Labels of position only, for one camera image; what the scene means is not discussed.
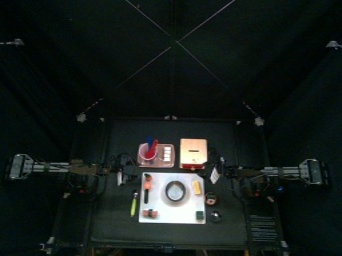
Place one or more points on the yellow toy food piece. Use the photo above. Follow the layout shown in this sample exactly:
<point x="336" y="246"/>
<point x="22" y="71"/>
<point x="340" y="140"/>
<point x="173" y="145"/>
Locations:
<point x="197" y="187"/>

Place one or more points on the pink cup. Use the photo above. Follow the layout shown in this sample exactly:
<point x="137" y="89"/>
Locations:
<point x="144" y="154"/>

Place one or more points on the silver frame corner bracket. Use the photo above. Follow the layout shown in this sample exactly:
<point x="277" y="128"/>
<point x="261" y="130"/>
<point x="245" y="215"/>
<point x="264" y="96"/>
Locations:
<point x="169" y="117"/>
<point x="49" y="242"/>
<point x="284" y="247"/>
<point x="81" y="117"/>
<point x="17" y="42"/>
<point x="333" y="44"/>
<point x="260" y="121"/>

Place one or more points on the white text label sticker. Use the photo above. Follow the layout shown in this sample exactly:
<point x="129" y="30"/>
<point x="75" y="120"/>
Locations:
<point x="262" y="230"/>

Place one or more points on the small round black tin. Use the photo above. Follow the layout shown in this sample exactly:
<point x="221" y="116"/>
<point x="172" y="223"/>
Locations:
<point x="216" y="216"/>

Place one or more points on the wooden box with red base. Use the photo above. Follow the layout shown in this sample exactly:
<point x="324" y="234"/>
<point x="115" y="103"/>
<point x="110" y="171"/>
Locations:
<point x="194" y="151"/>

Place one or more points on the yellow green pen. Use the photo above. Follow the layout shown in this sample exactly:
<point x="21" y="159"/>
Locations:
<point x="134" y="204"/>

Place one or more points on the white tag with black marks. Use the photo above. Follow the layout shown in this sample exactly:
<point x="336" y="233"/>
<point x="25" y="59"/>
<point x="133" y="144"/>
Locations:
<point x="214" y="175"/>

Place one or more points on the black toy knife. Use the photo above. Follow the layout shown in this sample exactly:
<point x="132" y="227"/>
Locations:
<point x="146" y="197"/>

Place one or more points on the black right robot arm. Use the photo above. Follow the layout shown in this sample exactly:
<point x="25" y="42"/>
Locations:
<point x="285" y="171"/>

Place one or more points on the orange carrot half green top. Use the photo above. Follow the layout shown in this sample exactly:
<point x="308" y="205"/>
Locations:
<point x="148" y="183"/>

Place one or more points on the red utensil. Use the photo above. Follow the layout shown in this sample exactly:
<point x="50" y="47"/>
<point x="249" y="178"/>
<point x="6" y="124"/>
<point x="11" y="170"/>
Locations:
<point x="153" y="150"/>

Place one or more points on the blue utensil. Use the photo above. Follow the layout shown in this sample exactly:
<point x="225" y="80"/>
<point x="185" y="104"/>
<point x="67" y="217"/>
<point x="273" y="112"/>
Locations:
<point x="149" y="140"/>

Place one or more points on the dark green cube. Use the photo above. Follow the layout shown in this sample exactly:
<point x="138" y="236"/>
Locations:
<point x="200" y="215"/>

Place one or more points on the white cutting board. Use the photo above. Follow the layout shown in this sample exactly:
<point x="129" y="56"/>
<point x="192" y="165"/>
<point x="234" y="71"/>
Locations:
<point x="178" y="213"/>

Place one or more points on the white ridged block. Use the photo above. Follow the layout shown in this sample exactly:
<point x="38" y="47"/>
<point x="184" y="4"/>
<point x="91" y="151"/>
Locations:
<point x="168" y="154"/>

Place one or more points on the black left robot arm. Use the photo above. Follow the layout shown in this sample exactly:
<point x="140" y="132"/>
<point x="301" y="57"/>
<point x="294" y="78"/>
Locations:
<point x="54" y="167"/>

